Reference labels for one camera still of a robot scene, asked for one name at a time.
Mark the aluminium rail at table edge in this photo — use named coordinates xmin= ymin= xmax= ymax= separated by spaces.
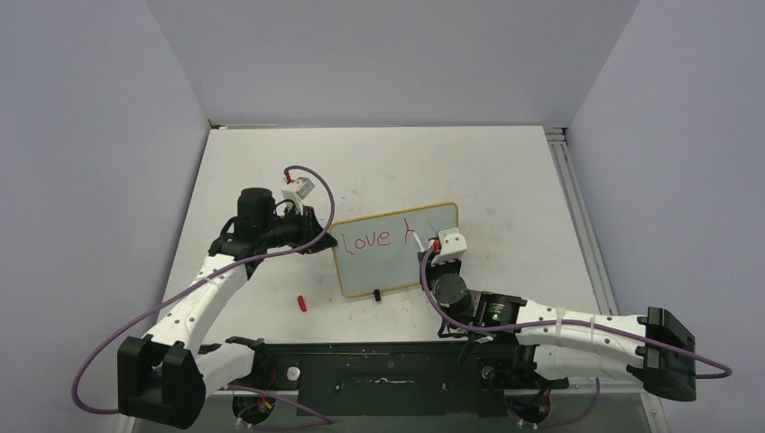
xmin=544 ymin=127 xmax=619 ymax=314

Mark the red marker cap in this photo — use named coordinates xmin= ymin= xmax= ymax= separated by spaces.
xmin=297 ymin=295 xmax=308 ymax=312

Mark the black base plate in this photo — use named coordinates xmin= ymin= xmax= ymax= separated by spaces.
xmin=234 ymin=340 xmax=569 ymax=417

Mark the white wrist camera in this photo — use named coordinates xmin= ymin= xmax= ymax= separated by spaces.
xmin=431 ymin=227 xmax=467 ymax=266
xmin=281 ymin=177 xmax=315 ymax=209

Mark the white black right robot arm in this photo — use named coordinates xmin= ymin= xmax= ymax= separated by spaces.
xmin=417 ymin=252 xmax=701 ymax=401

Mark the white marker pen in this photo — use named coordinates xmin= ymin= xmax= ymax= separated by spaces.
xmin=411 ymin=231 xmax=427 ymax=253

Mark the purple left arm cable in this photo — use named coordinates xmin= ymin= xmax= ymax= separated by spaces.
xmin=70 ymin=164 xmax=336 ymax=431

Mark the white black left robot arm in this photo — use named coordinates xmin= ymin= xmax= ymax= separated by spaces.
xmin=117 ymin=188 xmax=337 ymax=429

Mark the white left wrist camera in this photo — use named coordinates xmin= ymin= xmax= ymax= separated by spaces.
xmin=281 ymin=177 xmax=315 ymax=209

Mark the yellow framed small whiteboard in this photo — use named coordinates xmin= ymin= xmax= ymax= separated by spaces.
xmin=329 ymin=202 xmax=459 ymax=298

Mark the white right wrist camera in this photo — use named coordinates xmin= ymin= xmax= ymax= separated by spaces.
xmin=431 ymin=227 xmax=467 ymax=266

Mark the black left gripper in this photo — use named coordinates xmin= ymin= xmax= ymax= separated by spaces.
xmin=260 ymin=204 xmax=336 ymax=254

